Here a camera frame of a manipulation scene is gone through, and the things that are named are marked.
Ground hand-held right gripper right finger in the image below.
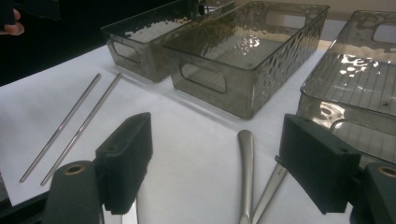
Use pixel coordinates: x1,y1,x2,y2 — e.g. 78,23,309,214
275,113,362,215

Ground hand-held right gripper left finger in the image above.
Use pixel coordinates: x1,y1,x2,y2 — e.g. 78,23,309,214
94,112,153,216

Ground metal chopstick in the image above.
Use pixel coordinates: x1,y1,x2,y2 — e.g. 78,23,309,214
19,73,103,184
40,73,123,187

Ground white ceramic spoon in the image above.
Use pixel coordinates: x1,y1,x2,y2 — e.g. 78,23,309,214
101,194,140,224

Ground translucent grey plastic bin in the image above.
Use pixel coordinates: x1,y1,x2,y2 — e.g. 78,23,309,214
296,9,396,166
100,0,236,83
163,0,331,120

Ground white table sheet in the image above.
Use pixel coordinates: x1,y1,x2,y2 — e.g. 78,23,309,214
0,19,396,224

